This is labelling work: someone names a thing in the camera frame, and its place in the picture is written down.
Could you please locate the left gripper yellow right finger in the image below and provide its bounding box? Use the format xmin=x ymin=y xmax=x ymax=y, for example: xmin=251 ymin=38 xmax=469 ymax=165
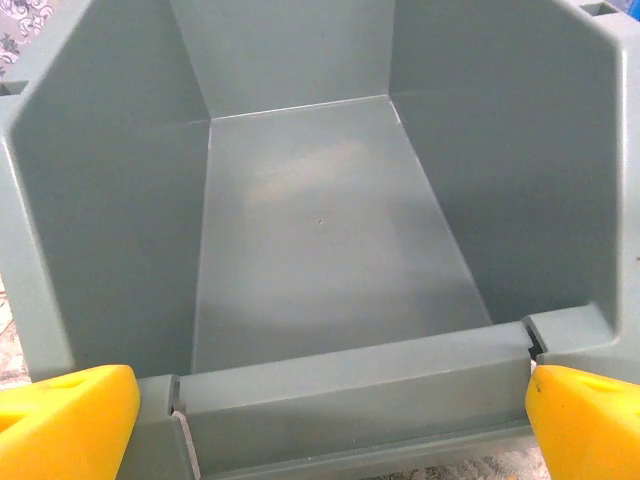
xmin=523 ymin=363 xmax=640 ymax=480

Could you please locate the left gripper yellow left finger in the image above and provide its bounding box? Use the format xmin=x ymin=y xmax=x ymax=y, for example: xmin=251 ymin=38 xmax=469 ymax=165
xmin=0 ymin=363 xmax=142 ymax=480

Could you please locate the grey plastic bin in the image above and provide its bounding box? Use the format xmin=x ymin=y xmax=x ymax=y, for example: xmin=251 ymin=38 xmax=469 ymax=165
xmin=0 ymin=0 xmax=640 ymax=480

